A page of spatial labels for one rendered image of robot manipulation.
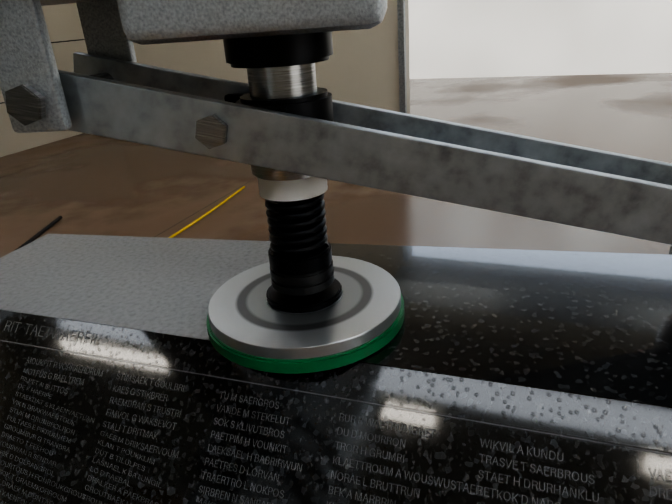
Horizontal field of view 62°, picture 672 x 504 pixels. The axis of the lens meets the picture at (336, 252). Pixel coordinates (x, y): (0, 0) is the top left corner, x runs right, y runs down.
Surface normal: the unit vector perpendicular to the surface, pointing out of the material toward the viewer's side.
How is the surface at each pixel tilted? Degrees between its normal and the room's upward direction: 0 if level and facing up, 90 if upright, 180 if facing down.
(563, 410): 45
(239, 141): 90
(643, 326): 0
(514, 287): 0
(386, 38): 90
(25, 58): 90
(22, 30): 90
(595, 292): 0
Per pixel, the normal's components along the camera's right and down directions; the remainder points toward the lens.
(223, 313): -0.07, -0.91
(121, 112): -0.09, 0.41
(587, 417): -0.28, -0.36
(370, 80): -0.36, 0.40
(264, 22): -0.06, 0.73
